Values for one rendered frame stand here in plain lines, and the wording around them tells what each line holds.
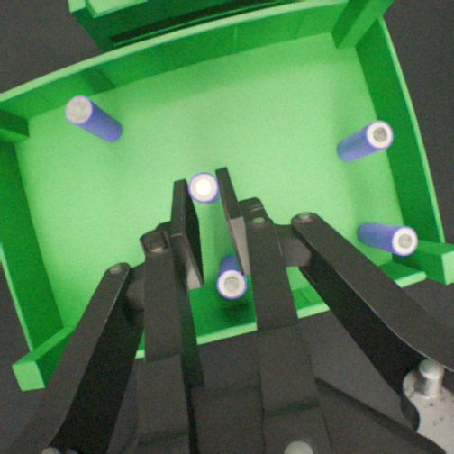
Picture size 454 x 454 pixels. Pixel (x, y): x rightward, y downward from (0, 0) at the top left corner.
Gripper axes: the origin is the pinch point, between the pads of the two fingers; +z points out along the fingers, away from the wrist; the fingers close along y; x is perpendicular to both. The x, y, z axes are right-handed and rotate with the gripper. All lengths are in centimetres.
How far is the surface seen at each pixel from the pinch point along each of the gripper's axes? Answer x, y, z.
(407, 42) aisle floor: 2, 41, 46
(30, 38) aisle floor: 20, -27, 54
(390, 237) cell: -4.6, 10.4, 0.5
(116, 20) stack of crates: 14.5, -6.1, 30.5
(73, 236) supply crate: -2.3, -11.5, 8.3
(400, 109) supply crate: 1.6, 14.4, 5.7
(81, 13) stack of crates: 16.1, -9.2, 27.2
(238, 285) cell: -4.6, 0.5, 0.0
